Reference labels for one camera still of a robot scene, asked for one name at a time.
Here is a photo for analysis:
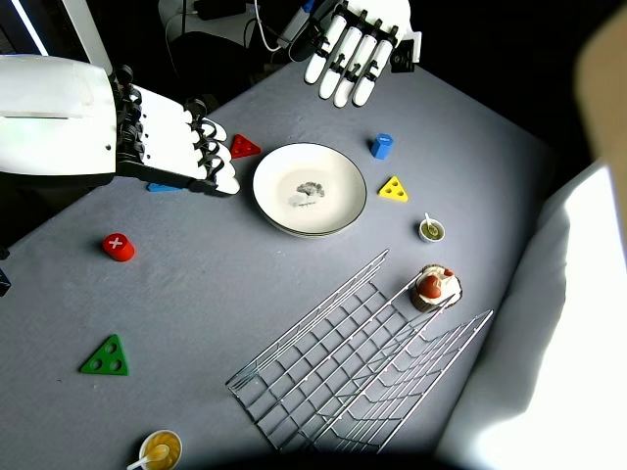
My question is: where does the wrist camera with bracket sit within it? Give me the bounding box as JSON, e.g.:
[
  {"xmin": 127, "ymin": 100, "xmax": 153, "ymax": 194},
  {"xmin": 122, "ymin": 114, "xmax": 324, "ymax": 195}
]
[{"xmin": 390, "ymin": 31, "xmax": 423, "ymax": 74}]

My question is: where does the red cylinder block with cross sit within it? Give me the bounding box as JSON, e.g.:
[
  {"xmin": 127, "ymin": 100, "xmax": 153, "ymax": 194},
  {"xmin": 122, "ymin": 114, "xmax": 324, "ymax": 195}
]
[{"xmin": 101, "ymin": 232, "xmax": 136, "ymax": 263}]

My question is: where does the white cable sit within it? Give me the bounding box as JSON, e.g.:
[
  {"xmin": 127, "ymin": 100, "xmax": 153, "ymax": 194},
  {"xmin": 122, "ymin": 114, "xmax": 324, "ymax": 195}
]
[{"xmin": 253, "ymin": 0, "xmax": 283, "ymax": 53}]

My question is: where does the green triangle block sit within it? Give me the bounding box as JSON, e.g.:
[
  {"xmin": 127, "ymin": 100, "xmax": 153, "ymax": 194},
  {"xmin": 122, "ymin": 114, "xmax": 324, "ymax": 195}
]
[{"xmin": 78, "ymin": 334, "xmax": 131, "ymax": 377}]

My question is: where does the toy cupcake with strawberry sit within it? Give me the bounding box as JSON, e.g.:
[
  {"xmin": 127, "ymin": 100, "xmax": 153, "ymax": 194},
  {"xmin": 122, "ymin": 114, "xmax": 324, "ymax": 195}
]
[{"xmin": 409, "ymin": 263, "xmax": 464, "ymax": 314}]

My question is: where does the white frame post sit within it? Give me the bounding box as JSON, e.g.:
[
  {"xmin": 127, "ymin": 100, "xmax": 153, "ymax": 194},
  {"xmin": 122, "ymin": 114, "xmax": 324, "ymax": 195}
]
[{"xmin": 61, "ymin": 0, "xmax": 115, "ymax": 75}]

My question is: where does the toy bowl of olive soup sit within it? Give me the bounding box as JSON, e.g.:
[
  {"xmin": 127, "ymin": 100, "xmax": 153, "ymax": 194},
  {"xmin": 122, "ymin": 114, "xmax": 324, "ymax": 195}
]
[{"xmin": 417, "ymin": 211, "xmax": 447, "ymax": 245}]

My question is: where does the red triangle block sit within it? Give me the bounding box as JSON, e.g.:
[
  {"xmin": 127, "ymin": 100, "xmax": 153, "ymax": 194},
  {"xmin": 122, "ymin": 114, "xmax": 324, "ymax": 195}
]
[{"xmin": 228, "ymin": 133, "xmax": 263, "ymax": 161}]

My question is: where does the grey cable adapter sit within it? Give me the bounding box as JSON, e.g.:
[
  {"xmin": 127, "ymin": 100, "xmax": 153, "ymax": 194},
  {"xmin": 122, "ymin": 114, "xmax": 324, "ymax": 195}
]
[{"xmin": 277, "ymin": 0, "xmax": 314, "ymax": 50}]

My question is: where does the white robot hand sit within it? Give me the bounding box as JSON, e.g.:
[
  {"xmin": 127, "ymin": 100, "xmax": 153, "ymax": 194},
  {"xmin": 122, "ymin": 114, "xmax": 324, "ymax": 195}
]
[
  {"xmin": 287, "ymin": 0, "xmax": 413, "ymax": 110},
  {"xmin": 0, "ymin": 54, "xmax": 242, "ymax": 199}
]

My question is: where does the wire dish rack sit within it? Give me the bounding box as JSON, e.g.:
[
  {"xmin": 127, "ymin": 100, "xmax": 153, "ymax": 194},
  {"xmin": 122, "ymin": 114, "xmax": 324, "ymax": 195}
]
[{"xmin": 224, "ymin": 249, "xmax": 495, "ymax": 454}]

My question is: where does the grey tablecloth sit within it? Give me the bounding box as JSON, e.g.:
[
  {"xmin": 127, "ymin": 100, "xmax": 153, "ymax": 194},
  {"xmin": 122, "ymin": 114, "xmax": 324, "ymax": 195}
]
[{"xmin": 0, "ymin": 46, "xmax": 562, "ymax": 470}]

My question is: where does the yellow triangle block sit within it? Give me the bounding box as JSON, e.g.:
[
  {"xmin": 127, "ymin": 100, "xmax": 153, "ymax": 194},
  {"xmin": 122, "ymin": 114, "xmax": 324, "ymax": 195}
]
[{"xmin": 376, "ymin": 175, "xmax": 410, "ymax": 204}]

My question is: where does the beige blurred object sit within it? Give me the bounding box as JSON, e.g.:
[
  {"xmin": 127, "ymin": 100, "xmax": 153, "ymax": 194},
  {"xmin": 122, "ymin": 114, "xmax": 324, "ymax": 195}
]
[{"xmin": 572, "ymin": 7, "xmax": 627, "ymax": 172}]

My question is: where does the bright light strip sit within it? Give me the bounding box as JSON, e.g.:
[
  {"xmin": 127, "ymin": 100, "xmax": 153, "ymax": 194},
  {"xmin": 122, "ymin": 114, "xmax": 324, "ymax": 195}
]
[{"xmin": 9, "ymin": 0, "xmax": 50, "ymax": 58}]

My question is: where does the toy bowl of yellow soup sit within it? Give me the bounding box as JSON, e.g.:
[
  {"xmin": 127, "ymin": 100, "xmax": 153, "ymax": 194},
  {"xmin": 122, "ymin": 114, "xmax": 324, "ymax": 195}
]
[{"xmin": 125, "ymin": 429, "xmax": 184, "ymax": 470}]

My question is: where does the white backdrop cloth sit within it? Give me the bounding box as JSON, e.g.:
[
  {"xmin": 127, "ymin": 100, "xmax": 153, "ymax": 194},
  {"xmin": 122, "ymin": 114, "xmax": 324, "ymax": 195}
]
[{"xmin": 435, "ymin": 159, "xmax": 627, "ymax": 470}]

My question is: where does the blue hexagonal block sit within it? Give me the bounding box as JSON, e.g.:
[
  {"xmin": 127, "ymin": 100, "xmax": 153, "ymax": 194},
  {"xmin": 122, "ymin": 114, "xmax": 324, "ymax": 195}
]
[{"xmin": 369, "ymin": 132, "xmax": 396, "ymax": 160}]

